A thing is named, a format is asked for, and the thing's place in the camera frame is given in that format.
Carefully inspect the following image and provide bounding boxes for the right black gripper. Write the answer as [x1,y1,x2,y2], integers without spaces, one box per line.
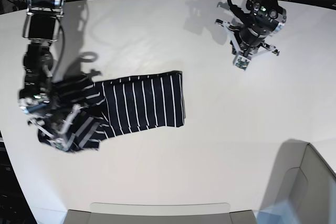
[43,104,76,137]

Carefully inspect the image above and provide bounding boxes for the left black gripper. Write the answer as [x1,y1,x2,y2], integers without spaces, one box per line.
[237,26,270,51]

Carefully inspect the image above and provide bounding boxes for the navy white striped T-shirt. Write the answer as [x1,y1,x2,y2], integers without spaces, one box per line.
[37,70,185,152]

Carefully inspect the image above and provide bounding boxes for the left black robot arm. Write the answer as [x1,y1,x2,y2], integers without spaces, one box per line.
[227,0,287,55]

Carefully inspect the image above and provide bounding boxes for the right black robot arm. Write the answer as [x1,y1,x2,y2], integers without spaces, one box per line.
[18,0,66,140]

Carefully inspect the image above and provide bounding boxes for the grey bin front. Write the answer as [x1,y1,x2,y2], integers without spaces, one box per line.
[64,202,257,223]

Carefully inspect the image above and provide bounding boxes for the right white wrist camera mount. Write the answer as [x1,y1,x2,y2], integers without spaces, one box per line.
[28,104,82,151]

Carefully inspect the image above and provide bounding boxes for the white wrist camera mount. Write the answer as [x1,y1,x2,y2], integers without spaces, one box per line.
[28,104,82,151]
[215,19,280,70]

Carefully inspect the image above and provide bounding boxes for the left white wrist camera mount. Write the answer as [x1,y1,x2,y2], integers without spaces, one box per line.
[215,19,280,70]

